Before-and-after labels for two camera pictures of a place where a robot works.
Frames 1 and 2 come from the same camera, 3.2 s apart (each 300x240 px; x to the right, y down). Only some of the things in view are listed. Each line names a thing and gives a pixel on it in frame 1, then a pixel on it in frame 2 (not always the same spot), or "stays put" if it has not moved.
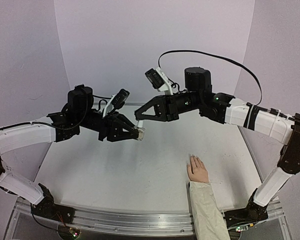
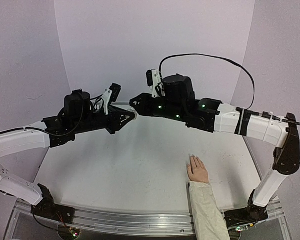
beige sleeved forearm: x=209 y=221 stays put
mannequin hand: x=196 y=170 stays put
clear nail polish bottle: x=141 y=133 -> x=132 y=109
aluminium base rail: x=145 y=221 stays put
